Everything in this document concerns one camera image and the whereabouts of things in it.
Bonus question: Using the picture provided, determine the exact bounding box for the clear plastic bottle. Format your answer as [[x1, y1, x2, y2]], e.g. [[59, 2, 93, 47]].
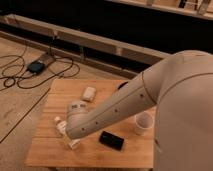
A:
[[54, 116, 80, 149]]

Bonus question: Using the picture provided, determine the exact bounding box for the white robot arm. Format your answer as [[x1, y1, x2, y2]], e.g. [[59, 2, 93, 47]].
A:
[[66, 50, 213, 171]]

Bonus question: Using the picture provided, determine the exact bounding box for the dark ceramic bowl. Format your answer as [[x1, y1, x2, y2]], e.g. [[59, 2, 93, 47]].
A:
[[117, 82, 128, 90]]

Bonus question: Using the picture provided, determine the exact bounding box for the white paper cup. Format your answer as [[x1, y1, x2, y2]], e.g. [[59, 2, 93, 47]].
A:
[[134, 112, 154, 136]]

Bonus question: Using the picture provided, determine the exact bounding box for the black rectangular box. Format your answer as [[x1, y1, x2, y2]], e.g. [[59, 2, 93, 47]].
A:
[[99, 131, 124, 150]]

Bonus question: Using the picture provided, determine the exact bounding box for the wooden table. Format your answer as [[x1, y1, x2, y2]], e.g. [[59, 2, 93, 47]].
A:
[[25, 79, 153, 169]]

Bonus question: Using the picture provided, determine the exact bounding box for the blue power adapter box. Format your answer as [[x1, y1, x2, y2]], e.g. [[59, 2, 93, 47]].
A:
[[27, 61, 45, 74]]

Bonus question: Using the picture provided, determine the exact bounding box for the long wooden beam frame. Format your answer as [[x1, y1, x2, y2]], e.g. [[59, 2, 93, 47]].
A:
[[0, 14, 171, 78]]

